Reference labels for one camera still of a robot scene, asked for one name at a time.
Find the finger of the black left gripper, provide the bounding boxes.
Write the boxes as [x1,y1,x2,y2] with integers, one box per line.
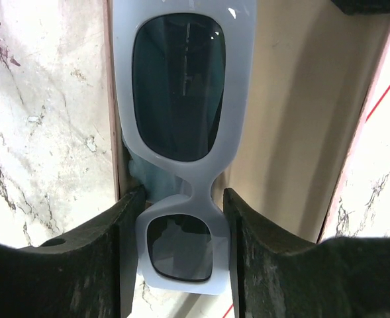
[331,0,390,15]

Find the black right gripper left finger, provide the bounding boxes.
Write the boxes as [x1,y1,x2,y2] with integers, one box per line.
[0,187,146,317]

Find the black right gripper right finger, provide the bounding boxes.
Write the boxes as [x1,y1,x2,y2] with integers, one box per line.
[223,188,390,317]

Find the pink glasses case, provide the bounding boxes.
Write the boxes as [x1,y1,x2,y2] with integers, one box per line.
[101,0,390,318]

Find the light blue sunglasses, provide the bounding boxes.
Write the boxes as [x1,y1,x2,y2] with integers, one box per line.
[111,1,257,295]

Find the white PVC pipe rack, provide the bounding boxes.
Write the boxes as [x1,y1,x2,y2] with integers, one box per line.
[220,13,390,318]

